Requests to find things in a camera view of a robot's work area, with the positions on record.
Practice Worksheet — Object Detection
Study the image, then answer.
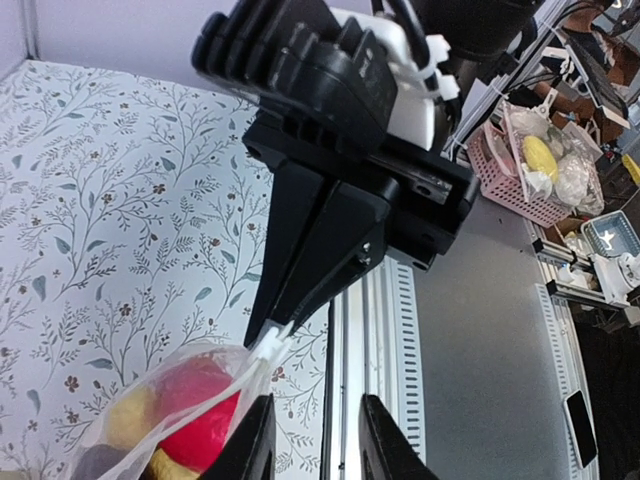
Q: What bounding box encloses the black smartphone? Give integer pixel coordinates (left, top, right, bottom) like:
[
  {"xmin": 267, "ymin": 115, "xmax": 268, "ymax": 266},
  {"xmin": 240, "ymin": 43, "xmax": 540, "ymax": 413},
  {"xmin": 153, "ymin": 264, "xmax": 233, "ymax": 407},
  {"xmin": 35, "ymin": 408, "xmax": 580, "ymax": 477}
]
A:
[{"xmin": 563, "ymin": 390, "xmax": 598, "ymax": 469}]

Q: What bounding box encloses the yellow lemon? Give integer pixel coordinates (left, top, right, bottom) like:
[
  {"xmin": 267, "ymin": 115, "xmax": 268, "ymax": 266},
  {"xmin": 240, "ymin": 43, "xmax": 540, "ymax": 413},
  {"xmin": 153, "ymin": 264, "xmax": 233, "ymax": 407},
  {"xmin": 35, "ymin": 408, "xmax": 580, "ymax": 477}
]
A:
[{"xmin": 105, "ymin": 386, "xmax": 156, "ymax": 450}]

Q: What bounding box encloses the blue plastic basket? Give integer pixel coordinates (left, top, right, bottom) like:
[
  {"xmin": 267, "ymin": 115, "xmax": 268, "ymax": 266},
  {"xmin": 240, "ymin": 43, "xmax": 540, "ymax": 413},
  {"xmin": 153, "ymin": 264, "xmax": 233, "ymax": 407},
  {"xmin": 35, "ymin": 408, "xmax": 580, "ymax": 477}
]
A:
[{"xmin": 580, "ymin": 210, "xmax": 639, "ymax": 258}]

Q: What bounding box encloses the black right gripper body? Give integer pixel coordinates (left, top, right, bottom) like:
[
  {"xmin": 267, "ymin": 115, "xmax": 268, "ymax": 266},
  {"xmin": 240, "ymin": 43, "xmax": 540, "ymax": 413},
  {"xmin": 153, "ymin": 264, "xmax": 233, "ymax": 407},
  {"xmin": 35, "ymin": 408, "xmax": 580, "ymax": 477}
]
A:
[{"xmin": 243, "ymin": 119, "xmax": 479, "ymax": 270}]

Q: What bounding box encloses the yellow corn cob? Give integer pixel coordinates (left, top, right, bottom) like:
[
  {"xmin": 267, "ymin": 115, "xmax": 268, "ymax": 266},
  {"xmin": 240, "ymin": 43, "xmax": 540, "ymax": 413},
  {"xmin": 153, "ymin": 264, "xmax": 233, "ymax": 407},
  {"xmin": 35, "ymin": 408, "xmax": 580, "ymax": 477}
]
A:
[{"xmin": 143, "ymin": 449, "xmax": 200, "ymax": 480}]

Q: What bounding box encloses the aluminium front rail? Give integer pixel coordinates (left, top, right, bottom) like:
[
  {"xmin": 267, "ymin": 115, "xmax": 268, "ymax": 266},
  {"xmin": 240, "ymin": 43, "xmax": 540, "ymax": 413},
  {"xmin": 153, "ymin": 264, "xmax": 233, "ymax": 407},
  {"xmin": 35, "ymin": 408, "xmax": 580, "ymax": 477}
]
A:
[{"xmin": 319, "ymin": 258, "xmax": 426, "ymax": 479}]

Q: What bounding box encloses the clear dotted zip top bag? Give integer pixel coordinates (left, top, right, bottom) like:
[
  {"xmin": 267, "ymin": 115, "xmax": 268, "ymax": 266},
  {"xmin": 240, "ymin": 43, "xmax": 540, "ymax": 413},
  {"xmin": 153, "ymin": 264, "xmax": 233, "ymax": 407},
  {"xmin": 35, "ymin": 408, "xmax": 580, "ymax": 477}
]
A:
[{"xmin": 60, "ymin": 323, "xmax": 292, "ymax": 479}]

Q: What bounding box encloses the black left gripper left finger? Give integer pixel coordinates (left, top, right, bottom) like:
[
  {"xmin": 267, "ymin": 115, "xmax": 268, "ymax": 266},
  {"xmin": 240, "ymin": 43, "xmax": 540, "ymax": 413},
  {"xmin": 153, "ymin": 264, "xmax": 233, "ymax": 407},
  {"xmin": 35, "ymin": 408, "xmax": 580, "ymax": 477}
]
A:
[{"xmin": 199, "ymin": 394, "xmax": 276, "ymax": 480}]

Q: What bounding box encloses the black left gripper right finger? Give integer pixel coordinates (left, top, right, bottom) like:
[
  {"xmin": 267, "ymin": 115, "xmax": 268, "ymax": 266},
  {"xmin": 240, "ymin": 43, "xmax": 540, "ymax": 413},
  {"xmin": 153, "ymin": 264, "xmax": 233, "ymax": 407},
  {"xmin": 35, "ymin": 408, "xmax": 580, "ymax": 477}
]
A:
[{"xmin": 360, "ymin": 394, "xmax": 438, "ymax": 480}]

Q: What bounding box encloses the red pomegranate front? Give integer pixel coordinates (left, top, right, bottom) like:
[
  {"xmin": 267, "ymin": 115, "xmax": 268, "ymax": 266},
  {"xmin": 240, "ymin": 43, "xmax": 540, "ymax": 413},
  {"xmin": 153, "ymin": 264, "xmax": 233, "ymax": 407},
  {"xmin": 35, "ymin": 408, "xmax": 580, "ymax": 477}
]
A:
[{"xmin": 149, "ymin": 354, "xmax": 244, "ymax": 474}]

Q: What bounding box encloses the left aluminium corner post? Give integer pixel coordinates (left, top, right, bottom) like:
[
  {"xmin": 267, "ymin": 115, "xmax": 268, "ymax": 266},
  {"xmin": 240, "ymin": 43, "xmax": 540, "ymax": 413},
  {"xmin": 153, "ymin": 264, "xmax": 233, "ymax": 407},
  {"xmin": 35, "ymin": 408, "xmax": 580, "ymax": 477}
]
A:
[{"xmin": 21, "ymin": 0, "xmax": 41, "ymax": 60}]

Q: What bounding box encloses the dark purple fruit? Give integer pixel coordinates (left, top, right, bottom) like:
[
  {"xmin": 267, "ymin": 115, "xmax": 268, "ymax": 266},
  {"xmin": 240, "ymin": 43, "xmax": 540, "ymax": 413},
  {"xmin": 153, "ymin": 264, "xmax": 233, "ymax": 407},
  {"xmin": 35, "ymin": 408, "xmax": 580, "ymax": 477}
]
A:
[{"xmin": 71, "ymin": 444, "xmax": 128, "ymax": 480}]

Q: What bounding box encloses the pink plastic basket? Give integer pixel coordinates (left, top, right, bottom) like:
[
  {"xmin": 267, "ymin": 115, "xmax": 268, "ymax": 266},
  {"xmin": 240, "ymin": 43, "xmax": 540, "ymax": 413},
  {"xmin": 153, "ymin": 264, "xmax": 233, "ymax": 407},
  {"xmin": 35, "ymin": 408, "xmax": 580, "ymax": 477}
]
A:
[{"xmin": 467, "ymin": 101, "xmax": 604, "ymax": 227}]

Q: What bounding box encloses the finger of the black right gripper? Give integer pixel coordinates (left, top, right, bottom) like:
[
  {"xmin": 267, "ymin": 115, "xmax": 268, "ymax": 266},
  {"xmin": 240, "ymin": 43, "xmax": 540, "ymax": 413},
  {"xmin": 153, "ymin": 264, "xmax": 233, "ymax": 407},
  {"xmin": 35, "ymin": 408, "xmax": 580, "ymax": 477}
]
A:
[
  {"xmin": 272, "ymin": 179, "xmax": 390, "ymax": 330},
  {"xmin": 244, "ymin": 162, "xmax": 323, "ymax": 345}
]

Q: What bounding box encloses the floral patterned table mat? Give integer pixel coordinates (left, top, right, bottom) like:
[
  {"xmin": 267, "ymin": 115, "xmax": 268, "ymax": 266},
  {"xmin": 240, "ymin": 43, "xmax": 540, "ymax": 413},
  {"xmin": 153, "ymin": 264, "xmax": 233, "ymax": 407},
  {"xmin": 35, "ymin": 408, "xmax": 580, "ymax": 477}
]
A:
[{"xmin": 0, "ymin": 59, "xmax": 331, "ymax": 480}]

